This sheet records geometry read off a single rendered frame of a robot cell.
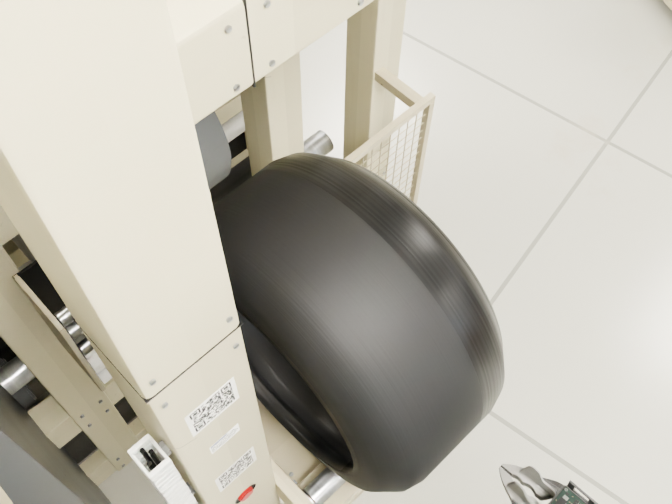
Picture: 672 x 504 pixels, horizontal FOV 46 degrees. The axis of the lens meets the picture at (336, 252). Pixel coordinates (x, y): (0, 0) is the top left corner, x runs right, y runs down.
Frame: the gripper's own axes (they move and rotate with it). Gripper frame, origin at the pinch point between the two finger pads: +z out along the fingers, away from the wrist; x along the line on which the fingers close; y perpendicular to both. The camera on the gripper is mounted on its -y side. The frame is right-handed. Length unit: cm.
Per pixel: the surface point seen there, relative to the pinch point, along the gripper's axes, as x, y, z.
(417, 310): 1.1, 31.3, 19.0
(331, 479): 17.5, -19.0, 25.4
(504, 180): -122, -104, 87
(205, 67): 8, 64, 47
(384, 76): -58, -6, 84
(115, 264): 35, 80, 19
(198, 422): 34, 39, 24
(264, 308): 17, 34, 34
